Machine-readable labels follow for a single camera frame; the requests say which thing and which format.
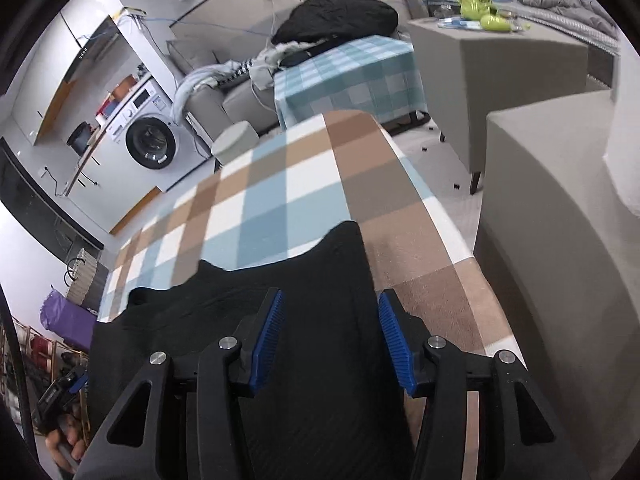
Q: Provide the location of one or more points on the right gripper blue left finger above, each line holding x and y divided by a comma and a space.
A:
180, 418

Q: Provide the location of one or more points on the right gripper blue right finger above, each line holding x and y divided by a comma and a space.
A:
520, 435

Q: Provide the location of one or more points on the black knit sweater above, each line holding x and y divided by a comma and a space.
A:
331, 408

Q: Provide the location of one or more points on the person's left hand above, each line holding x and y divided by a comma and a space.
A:
65, 439

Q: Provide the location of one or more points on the wooden shoe rack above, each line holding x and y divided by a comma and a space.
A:
30, 363

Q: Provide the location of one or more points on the purple bag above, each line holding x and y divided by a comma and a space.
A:
72, 323

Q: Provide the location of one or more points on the woven laundry basket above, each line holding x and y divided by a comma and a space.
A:
85, 278

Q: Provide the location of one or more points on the white kitchen counter cabinet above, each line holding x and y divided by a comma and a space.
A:
106, 184

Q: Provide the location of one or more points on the checkered plaid table cloth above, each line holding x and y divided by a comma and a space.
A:
278, 201

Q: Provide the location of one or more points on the black cooking pot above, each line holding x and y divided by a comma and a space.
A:
79, 139

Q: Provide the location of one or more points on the white front-load washing machine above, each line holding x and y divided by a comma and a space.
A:
142, 142

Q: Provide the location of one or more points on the white round stool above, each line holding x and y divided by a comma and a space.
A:
234, 142

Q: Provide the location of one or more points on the grey sofa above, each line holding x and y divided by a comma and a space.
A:
214, 110

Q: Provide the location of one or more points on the range hood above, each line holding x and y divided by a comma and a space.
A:
98, 45

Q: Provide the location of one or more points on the beige side cabinet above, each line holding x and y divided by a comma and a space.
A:
467, 74

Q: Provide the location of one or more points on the white blanket on sofa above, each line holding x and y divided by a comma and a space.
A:
216, 76

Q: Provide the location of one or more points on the teal checkered small table cloth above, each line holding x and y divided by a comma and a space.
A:
376, 74

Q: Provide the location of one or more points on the green toy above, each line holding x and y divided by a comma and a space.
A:
485, 14

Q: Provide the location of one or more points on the black quilted jacket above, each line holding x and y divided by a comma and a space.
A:
321, 20

